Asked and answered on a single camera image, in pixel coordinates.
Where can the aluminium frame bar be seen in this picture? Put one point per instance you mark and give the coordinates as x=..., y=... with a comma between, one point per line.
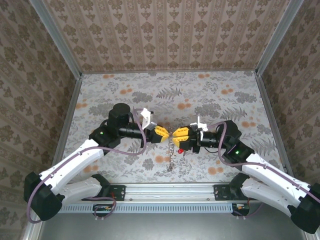
x=33, y=232

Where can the aluminium table edge rail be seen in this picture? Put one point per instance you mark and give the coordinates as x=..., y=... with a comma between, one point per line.
x=67, y=125
x=273, y=125

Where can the aluminium frame post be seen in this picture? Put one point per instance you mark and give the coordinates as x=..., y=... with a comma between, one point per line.
x=59, y=42
x=277, y=37

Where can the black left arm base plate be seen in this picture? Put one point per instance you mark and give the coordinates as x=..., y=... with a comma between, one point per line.
x=118, y=192

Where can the grey metal sheet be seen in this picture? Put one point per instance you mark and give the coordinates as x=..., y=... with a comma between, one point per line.
x=162, y=227

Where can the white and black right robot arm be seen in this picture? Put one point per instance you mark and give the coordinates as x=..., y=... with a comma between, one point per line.
x=270, y=172

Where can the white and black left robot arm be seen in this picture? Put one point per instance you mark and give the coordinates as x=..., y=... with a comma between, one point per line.
x=70, y=162

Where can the grey key holder with rings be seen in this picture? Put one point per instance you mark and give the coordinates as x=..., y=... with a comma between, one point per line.
x=171, y=160

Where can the wide aluminium mounting rail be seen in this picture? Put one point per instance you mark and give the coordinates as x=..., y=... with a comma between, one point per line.
x=170, y=192

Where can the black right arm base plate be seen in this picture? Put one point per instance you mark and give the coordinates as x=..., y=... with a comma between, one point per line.
x=221, y=192

